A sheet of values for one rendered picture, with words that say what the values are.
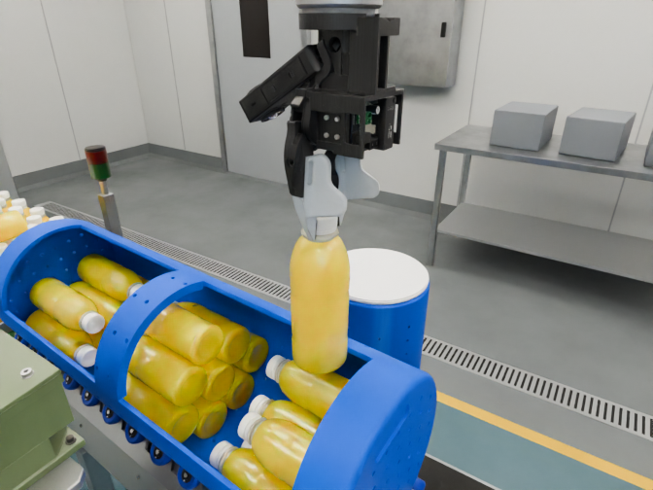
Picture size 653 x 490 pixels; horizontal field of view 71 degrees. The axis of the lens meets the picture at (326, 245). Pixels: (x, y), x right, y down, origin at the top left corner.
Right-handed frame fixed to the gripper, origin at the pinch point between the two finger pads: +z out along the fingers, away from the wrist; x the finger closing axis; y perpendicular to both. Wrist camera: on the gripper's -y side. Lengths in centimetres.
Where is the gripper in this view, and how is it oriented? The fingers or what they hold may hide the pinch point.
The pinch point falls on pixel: (320, 219)
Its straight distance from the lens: 49.7
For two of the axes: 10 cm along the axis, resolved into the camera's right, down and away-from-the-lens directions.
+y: 8.1, 2.6, -5.2
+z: -0.1, 9.0, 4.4
